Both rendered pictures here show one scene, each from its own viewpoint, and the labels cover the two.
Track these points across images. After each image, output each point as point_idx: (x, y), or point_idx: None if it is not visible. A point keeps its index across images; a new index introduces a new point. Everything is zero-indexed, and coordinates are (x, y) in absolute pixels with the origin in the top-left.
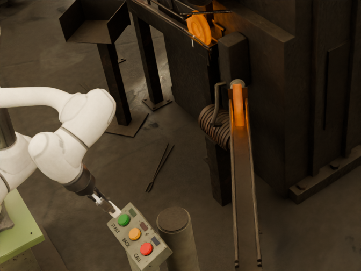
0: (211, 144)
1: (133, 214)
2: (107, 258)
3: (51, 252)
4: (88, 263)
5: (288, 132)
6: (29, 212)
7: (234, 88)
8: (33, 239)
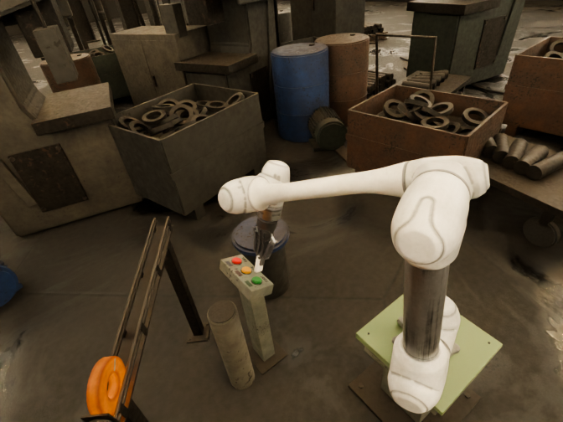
0: None
1: (247, 281)
2: (326, 419)
3: (388, 419)
4: (343, 412)
5: None
6: (385, 359)
7: (100, 371)
8: (363, 327)
